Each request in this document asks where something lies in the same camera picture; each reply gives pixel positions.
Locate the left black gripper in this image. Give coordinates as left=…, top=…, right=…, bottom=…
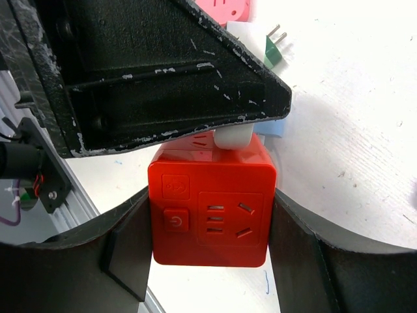
left=1, top=1, right=72, bottom=214

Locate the aluminium mounting rail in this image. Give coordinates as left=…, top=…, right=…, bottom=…
left=1, top=69, right=163, bottom=312

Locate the orange cube socket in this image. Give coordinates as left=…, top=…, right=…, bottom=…
left=148, top=131, right=277, bottom=267

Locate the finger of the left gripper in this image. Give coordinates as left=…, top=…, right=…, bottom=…
left=6, top=1, right=292, bottom=158

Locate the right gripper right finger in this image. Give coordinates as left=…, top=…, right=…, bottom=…
left=269, top=190, right=416, bottom=312

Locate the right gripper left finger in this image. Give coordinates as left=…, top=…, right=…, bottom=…
left=1, top=189, right=152, bottom=312

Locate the green usb charger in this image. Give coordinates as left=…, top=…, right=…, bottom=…
left=264, top=24, right=287, bottom=69

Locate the white plug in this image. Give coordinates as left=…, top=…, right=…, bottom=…
left=214, top=124, right=254, bottom=150

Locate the light blue usb charger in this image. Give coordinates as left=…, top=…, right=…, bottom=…
left=253, top=119, right=286, bottom=138

